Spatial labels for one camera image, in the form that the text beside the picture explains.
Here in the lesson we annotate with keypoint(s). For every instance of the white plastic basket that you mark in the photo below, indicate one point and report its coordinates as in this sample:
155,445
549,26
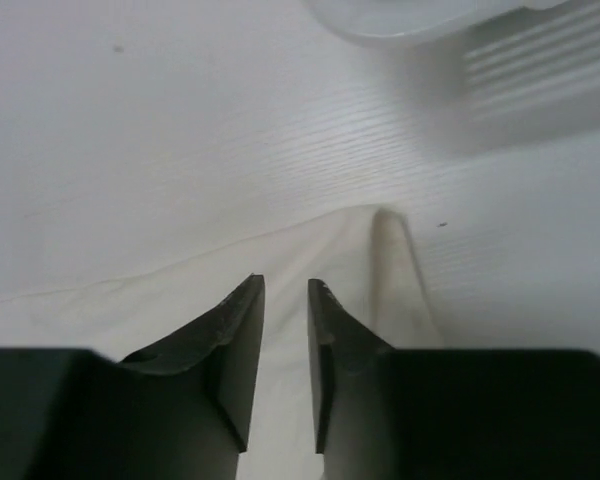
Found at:
389,23

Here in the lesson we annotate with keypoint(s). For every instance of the white t-shirt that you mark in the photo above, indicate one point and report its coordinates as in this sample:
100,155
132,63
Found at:
364,254

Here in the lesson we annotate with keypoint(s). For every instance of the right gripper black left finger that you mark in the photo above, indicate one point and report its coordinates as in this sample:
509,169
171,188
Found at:
179,408

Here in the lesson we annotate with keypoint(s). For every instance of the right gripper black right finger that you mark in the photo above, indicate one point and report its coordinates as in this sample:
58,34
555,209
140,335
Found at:
382,412

